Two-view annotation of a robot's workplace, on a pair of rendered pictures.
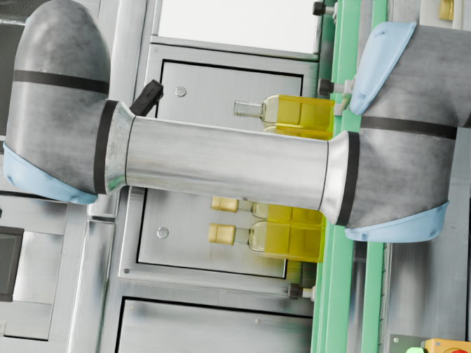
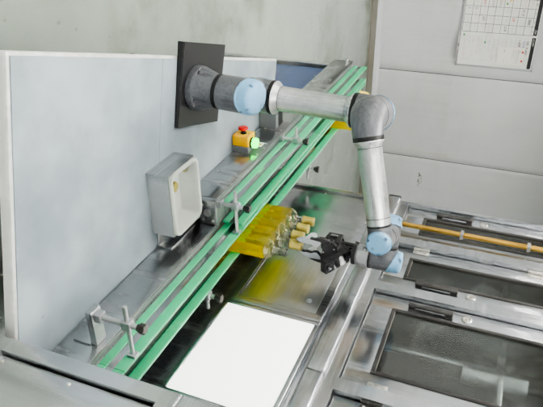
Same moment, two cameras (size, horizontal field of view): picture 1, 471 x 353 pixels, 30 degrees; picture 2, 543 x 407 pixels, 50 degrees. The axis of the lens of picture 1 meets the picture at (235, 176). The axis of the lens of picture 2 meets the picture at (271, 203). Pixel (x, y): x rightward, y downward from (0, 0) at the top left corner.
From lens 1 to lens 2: 2.17 m
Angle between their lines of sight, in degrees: 74
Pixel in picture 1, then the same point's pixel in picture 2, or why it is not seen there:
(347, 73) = (226, 243)
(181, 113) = (310, 292)
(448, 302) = (232, 158)
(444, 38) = (229, 81)
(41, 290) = not seen: hidden behind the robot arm
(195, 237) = not seen: hidden behind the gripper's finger
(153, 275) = not seen: hidden behind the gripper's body
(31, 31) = (379, 106)
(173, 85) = (312, 304)
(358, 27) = (210, 257)
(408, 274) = (242, 165)
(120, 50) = (338, 324)
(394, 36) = (246, 82)
